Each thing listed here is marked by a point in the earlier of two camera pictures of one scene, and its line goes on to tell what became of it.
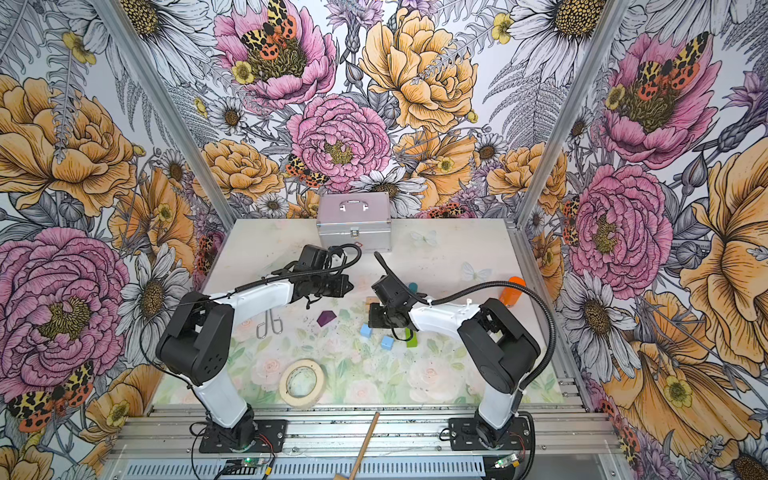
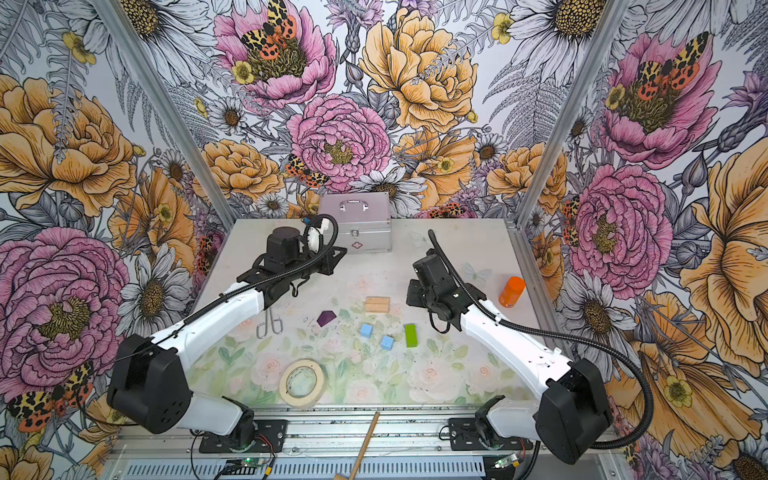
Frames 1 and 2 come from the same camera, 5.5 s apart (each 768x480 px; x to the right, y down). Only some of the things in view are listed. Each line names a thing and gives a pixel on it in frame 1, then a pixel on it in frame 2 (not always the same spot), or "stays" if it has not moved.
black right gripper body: (380, 317) -> (419, 297)
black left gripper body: (330, 286) -> (307, 256)
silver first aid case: (360, 218) stays
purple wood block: (326, 317) stays
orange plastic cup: (510, 296) stays
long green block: (414, 340) stays
